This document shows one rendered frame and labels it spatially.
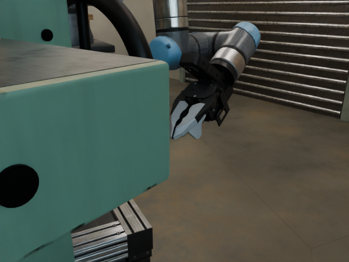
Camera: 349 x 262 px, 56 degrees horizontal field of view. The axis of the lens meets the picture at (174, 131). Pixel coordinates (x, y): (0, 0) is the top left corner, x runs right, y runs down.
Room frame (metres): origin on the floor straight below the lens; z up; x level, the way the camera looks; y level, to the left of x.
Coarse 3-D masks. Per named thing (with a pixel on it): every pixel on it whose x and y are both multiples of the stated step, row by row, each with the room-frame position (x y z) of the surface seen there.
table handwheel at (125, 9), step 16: (80, 0) 0.48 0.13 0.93; (96, 0) 0.45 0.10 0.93; (112, 0) 0.44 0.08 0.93; (80, 16) 0.48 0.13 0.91; (112, 16) 0.43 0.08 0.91; (128, 16) 0.42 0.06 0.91; (80, 32) 0.49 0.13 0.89; (128, 32) 0.41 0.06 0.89; (80, 48) 0.49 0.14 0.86; (128, 48) 0.41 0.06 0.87; (144, 48) 0.41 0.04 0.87
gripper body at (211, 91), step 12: (216, 60) 0.72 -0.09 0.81; (228, 72) 0.71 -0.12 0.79; (192, 84) 0.69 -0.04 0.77; (204, 84) 0.67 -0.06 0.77; (216, 84) 0.66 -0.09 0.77; (228, 84) 0.73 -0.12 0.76; (192, 96) 0.65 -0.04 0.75; (204, 96) 0.63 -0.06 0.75; (228, 96) 0.72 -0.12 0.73; (216, 108) 0.67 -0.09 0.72; (228, 108) 0.68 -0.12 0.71; (204, 120) 0.67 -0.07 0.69; (216, 120) 0.65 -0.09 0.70
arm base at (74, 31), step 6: (72, 12) 0.96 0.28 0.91; (72, 18) 0.96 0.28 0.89; (72, 24) 0.95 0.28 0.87; (72, 30) 0.95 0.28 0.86; (90, 30) 1.01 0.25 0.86; (72, 36) 0.94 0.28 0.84; (78, 36) 0.95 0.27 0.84; (90, 36) 0.99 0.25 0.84; (72, 42) 0.94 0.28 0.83; (78, 42) 0.95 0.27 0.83; (90, 42) 0.99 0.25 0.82
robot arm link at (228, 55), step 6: (222, 48) 0.75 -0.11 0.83; (228, 48) 0.74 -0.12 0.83; (216, 54) 0.75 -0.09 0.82; (222, 54) 0.73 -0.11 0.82; (228, 54) 0.73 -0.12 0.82; (234, 54) 0.73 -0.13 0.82; (240, 54) 0.74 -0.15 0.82; (210, 60) 0.74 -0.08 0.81; (222, 60) 0.72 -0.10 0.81; (228, 60) 0.71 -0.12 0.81; (234, 60) 0.72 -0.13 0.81; (240, 60) 0.73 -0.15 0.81; (234, 66) 0.71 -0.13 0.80; (240, 66) 0.73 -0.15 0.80; (240, 72) 0.73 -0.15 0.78
